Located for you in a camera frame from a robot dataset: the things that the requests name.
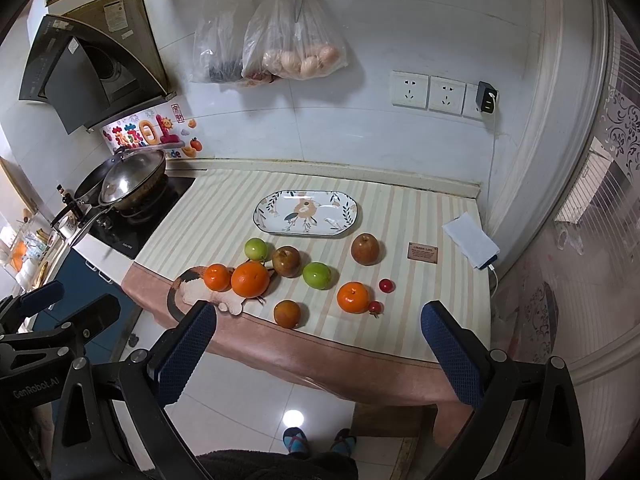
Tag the blue slipper right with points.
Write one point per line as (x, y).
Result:
(344, 443)

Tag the wall socket middle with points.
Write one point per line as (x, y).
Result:
(445, 96)

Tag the striped tablecloth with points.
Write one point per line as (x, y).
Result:
(358, 357)

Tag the small brown-red apple front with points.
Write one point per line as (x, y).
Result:
(287, 314)

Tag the cat-shaped mat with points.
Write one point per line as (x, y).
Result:
(189, 288)

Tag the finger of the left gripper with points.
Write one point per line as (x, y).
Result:
(95, 317)
(17, 308)

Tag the steel wok with lid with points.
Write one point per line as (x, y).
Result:
(127, 183)

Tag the blue slipper left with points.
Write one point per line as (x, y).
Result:
(295, 441)

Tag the wall socket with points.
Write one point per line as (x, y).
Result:
(409, 89)
(445, 96)

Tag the black range hood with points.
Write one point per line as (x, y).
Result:
(96, 63)

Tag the red apple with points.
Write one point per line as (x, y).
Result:
(365, 249)
(286, 261)

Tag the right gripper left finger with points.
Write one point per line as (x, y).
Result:
(177, 353)

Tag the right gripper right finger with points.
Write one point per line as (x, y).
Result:
(461, 355)

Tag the plastic bag with eggs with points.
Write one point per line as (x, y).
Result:
(292, 39)

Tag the white radiator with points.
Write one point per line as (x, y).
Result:
(600, 184)

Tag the small orange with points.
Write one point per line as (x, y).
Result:
(217, 277)

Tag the colourful wall sticker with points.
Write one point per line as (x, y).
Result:
(169, 127)

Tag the plastic bag dark contents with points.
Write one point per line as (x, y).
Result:
(217, 56)

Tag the black frying pan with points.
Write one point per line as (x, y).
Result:
(86, 195)

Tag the green apple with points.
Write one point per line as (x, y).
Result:
(256, 249)
(317, 275)

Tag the black wall charger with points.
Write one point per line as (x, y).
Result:
(486, 97)

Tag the blue slipper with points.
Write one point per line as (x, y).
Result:
(344, 443)
(295, 441)

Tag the wall socket left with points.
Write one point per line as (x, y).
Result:
(409, 89)

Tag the brown card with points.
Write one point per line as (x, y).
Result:
(423, 253)

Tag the floral ceramic plate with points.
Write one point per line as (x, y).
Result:
(306, 213)

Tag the green apple front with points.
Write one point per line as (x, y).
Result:
(317, 275)

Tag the black gas stove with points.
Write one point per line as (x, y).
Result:
(128, 230)

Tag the large orange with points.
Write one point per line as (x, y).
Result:
(250, 279)

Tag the green apple back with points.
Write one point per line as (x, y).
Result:
(256, 249)

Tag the cherry tomato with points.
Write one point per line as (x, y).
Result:
(375, 308)
(386, 285)

